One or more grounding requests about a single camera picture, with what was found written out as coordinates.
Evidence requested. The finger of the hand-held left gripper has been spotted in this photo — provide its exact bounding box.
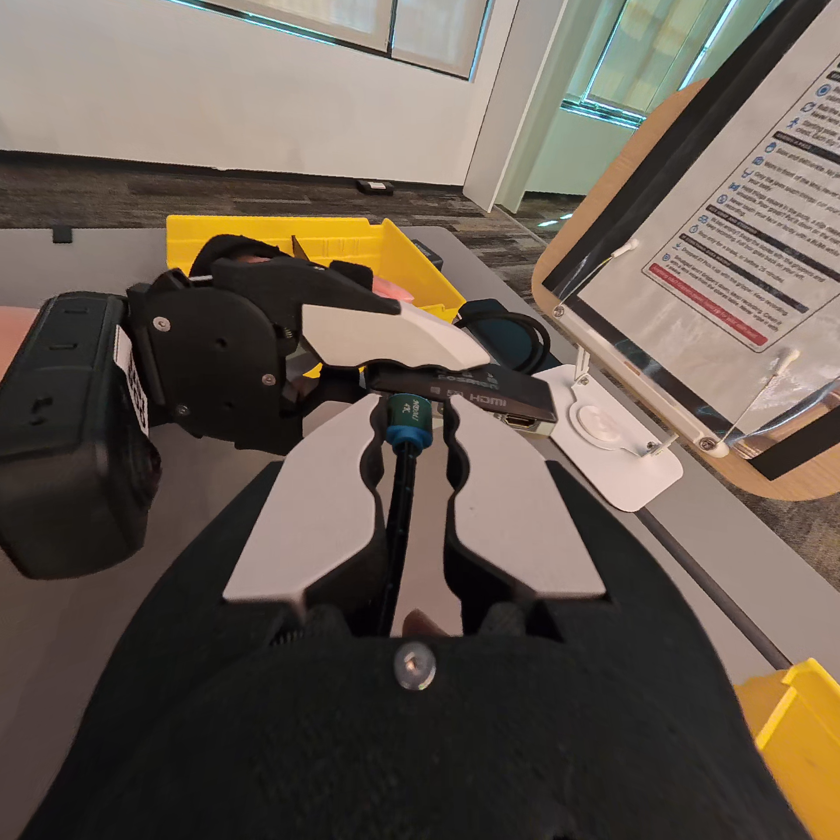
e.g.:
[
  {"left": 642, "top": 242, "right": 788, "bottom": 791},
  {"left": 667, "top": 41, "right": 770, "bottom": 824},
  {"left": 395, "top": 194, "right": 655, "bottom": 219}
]
[{"left": 299, "top": 303, "right": 493, "bottom": 370}]

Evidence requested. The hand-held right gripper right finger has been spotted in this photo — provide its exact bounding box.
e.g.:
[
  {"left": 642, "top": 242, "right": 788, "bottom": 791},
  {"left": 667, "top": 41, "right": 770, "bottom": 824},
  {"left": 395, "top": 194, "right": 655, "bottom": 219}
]
[{"left": 445, "top": 395, "right": 607, "bottom": 601}]

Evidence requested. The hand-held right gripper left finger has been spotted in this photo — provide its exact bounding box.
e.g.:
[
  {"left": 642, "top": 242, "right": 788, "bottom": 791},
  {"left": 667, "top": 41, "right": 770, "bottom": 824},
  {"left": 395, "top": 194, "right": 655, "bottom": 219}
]
[{"left": 222, "top": 392, "right": 388, "bottom": 603}]

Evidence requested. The black HDMI cable green plug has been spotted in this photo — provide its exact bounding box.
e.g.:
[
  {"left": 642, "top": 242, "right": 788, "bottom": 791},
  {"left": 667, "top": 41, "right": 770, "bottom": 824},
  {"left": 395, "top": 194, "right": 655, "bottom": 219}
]
[{"left": 375, "top": 392, "right": 435, "bottom": 636}]

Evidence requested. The dark grey HDMI adapter box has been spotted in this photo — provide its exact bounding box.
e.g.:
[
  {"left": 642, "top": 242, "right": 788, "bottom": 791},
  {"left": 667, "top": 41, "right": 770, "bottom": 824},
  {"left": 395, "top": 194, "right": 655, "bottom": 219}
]
[{"left": 363, "top": 360, "right": 559, "bottom": 437}]

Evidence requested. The yellow plastic bin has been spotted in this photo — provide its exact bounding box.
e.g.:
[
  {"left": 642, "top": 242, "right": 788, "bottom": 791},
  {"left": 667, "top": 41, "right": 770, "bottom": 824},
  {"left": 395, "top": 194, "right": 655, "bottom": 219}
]
[
  {"left": 165, "top": 215, "right": 467, "bottom": 322},
  {"left": 734, "top": 658, "right": 840, "bottom": 840}
]

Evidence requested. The wooden sign board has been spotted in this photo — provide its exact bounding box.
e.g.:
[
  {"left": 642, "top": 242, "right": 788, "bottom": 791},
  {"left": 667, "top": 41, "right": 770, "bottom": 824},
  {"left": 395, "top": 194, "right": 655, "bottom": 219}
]
[{"left": 532, "top": 0, "right": 840, "bottom": 503}]

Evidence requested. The white instruction sheet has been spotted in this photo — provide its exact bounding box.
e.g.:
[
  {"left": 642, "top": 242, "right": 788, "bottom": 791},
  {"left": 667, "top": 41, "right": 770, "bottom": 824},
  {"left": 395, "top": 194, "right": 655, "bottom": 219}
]
[{"left": 577, "top": 56, "right": 840, "bottom": 434}]

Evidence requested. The tall corner window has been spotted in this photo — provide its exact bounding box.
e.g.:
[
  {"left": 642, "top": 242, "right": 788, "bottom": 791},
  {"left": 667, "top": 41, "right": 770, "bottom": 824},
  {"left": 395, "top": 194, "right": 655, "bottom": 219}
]
[{"left": 563, "top": 0, "right": 777, "bottom": 127}]

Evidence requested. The coiled black cable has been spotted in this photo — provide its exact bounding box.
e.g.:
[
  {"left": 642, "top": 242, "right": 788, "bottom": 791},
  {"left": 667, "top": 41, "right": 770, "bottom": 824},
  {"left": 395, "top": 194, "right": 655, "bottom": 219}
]
[{"left": 456, "top": 298, "right": 564, "bottom": 383}]

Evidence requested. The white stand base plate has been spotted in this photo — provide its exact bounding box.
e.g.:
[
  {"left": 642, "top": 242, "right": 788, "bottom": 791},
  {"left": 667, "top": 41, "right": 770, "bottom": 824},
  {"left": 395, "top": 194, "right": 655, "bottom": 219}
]
[{"left": 545, "top": 364, "right": 685, "bottom": 514}]

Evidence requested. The wide wall window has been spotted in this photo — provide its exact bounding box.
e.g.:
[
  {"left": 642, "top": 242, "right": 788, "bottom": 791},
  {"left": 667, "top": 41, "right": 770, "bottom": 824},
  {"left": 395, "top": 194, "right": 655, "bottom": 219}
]
[{"left": 164, "top": 0, "right": 494, "bottom": 81}]

